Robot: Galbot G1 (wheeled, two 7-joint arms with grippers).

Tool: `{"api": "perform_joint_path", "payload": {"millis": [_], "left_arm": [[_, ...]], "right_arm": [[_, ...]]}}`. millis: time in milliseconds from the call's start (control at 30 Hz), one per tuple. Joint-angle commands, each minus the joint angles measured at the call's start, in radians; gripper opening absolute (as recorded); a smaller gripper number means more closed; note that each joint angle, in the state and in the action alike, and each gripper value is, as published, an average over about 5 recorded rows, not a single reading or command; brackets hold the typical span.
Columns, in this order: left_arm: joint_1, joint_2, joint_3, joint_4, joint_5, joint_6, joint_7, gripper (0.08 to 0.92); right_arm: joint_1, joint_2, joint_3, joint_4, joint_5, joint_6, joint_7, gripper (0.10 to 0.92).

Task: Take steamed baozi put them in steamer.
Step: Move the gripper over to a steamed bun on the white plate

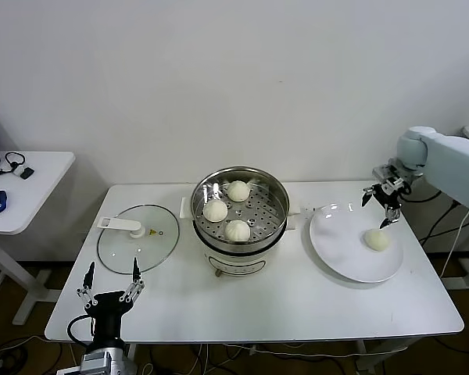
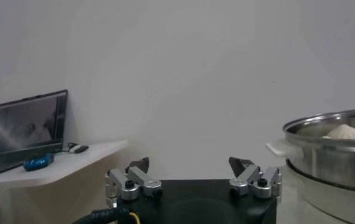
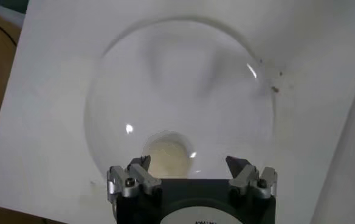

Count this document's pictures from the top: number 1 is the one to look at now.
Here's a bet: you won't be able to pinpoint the steel perforated steamer basket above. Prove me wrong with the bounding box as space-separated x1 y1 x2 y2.
189 166 290 244

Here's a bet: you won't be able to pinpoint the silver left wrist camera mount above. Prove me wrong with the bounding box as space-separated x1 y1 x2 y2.
56 350 114 375

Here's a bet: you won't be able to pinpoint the black earphone cable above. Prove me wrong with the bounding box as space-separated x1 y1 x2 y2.
0 152 26 177

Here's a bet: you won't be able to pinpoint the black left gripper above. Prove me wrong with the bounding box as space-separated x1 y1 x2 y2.
76 256 146 345

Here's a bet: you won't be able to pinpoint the glass lid white handle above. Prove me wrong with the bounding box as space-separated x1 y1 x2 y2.
97 202 180 275

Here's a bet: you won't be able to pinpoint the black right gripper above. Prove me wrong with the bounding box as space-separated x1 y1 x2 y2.
361 180 403 230

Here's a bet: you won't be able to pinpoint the white hanging cable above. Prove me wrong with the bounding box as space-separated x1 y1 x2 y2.
439 209 469 279

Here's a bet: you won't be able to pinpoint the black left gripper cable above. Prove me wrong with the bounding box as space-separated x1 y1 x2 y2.
66 315 95 347

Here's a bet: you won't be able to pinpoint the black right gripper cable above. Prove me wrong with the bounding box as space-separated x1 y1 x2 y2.
398 183 442 204

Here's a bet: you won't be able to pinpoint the white round plate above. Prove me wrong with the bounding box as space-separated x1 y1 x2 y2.
308 202 404 283

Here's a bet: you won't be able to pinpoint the white side table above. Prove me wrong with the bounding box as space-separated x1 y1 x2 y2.
0 151 76 327

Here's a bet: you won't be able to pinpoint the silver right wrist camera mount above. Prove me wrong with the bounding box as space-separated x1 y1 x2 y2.
372 164 406 191

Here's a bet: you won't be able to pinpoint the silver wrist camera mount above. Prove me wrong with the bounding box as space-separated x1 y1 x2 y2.
372 164 406 191
56 350 114 375

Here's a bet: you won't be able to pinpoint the white steamed baozi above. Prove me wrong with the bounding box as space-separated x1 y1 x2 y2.
363 228 391 252
202 199 228 223
223 219 252 243
226 179 252 203

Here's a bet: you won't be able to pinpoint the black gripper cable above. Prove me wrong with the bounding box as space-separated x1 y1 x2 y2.
66 315 95 347
398 183 442 204

